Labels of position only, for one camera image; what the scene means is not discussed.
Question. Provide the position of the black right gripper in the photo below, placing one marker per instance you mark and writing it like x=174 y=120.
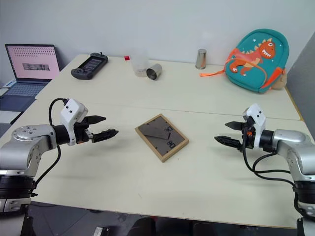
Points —
x=248 y=134

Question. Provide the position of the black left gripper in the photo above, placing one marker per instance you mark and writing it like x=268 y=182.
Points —
x=82 y=132

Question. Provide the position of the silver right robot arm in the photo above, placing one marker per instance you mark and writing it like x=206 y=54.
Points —
x=292 y=147

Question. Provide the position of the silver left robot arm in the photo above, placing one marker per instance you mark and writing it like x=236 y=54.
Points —
x=23 y=145

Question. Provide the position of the open laptop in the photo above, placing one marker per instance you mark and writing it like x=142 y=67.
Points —
x=23 y=73

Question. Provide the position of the black handheld game controller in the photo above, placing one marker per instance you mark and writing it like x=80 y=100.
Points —
x=89 y=66

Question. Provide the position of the clear plastic cup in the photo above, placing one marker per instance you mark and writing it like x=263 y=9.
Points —
x=140 y=62

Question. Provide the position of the tipped steel cup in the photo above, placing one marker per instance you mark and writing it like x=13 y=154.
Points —
x=154 y=71

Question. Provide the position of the teal dinosaur backpack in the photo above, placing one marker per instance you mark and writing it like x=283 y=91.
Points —
x=258 y=60

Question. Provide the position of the upright steel cup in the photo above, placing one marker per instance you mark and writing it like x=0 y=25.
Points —
x=201 y=59

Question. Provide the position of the grey partition panel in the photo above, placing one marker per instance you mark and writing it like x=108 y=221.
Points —
x=301 y=73

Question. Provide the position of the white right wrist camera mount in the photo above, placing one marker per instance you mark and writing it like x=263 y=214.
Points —
x=257 y=123

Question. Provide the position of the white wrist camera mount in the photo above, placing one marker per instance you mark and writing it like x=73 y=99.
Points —
x=72 y=115
x=257 y=123

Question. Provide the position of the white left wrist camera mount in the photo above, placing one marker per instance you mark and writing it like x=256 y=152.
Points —
x=72 y=115

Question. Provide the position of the wooden picture frame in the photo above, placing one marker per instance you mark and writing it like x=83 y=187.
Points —
x=161 y=137

